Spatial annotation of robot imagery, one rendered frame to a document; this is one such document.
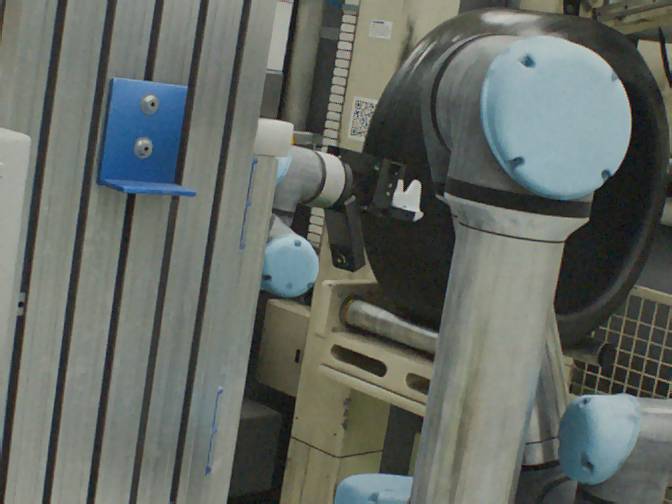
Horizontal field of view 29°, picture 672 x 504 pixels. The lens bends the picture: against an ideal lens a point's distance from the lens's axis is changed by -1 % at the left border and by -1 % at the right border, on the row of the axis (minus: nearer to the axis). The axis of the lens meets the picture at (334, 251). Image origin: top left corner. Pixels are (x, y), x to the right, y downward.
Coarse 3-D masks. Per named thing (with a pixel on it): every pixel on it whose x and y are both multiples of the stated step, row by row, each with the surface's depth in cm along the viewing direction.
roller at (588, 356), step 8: (576, 344) 223; (584, 344) 222; (592, 344) 221; (600, 344) 220; (608, 344) 220; (568, 352) 224; (576, 352) 223; (584, 352) 221; (592, 352) 220; (600, 352) 219; (608, 352) 220; (584, 360) 222; (592, 360) 221; (600, 360) 219; (608, 360) 221
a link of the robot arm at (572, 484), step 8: (576, 480) 119; (560, 488) 118; (568, 488) 117; (576, 488) 113; (544, 496) 118; (552, 496) 117; (560, 496) 117; (568, 496) 116; (576, 496) 112; (584, 496) 110; (592, 496) 110
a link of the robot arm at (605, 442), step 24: (576, 408) 110; (600, 408) 108; (624, 408) 108; (648, 408) 109; (576, 432) 109; (600, 432) 106; (624, 432) 107; (648, 432) 108; (576, 456) 109; (600, 456) 106; (624, 456) 107; (648, 456) 108; (600, 480) 108; (624, 480) 108; (648, 480) 108
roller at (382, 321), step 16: (352, 304) 221; (368, 304) 220; (352, 320) 221; (368, 320) 218; (384, 320) 216; (400, 320) 214; (416, 320) 213; (384, 336) 216; (400, 336) 213; (416, 336) 211; (432, 336) 209; (432, 352) 209
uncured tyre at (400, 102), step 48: (432, 48) 203; (624, 48) 205; (384, 96) 203; (384, 144) 200; (432, 192) 193; (624, 192) 232; (384, 240) 203; (432, 240) 195; (576, 240) 237; (624, 240) 231; (384, 288) 212; (432, 288) 201; (576, 288) 231; (624, 288) 220; (576, 336) 213
